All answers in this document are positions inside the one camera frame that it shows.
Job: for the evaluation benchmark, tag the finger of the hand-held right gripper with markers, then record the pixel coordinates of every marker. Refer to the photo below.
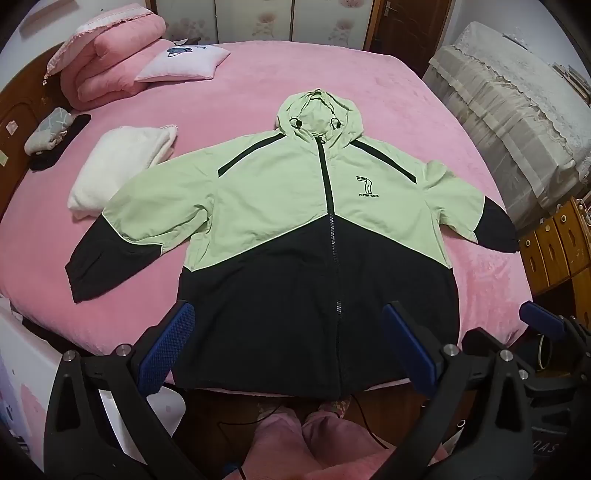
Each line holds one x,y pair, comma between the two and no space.
545,318
480,339

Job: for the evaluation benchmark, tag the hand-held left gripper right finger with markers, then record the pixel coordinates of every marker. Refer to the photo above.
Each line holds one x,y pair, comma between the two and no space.
411,344

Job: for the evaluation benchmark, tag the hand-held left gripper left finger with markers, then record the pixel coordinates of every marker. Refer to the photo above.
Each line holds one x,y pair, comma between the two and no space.
173,341

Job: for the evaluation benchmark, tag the green and black hooded jacket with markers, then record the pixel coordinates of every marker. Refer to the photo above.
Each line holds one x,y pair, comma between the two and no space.
277,207

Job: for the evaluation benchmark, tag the yellow wooden drawer cabinet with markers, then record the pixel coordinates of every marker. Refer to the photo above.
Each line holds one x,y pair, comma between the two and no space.
554,249

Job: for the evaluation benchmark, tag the white bed base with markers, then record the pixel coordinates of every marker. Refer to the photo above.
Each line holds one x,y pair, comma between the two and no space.
23,360

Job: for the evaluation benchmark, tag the person's pink trousers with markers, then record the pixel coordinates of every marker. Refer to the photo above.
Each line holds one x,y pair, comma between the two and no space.
295,443

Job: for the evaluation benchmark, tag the folded white blanket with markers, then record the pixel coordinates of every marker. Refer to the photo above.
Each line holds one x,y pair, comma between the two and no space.
120,161

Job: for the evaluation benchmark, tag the lace-covered furniture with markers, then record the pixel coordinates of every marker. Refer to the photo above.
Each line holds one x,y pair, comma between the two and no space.
508,106

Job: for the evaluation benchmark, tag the black cloth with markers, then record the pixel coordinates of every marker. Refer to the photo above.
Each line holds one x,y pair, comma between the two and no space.
69,138

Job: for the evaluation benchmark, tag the pink bed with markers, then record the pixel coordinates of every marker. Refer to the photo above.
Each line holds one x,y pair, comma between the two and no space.
207,106

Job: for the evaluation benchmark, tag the grey patterned cloth bundle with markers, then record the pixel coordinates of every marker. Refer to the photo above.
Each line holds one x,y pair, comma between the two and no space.
48,129

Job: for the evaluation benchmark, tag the pale green headboard sticker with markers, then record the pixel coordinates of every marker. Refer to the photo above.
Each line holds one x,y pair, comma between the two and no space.
3,158

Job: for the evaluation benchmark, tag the pale pink headboard sticker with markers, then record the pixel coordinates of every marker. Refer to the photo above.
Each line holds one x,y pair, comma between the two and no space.
12,127

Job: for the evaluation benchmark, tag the folded pink quilt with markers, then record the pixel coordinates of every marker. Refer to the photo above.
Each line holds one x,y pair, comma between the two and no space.
111,69

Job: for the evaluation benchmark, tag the small white printed pillow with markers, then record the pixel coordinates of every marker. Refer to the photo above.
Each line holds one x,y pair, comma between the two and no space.
184,62

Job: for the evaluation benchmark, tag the brown wooden headboard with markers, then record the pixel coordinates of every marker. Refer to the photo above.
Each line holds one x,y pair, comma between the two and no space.
23,101

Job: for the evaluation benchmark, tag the brown wooden door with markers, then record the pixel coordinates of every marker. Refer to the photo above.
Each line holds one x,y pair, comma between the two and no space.
406,32

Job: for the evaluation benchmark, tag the pink lace-trimmed pillow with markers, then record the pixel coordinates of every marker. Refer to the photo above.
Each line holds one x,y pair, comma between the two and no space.
92,34

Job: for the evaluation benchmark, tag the floral wardrobe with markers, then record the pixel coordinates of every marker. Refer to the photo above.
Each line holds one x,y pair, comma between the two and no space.
277,21

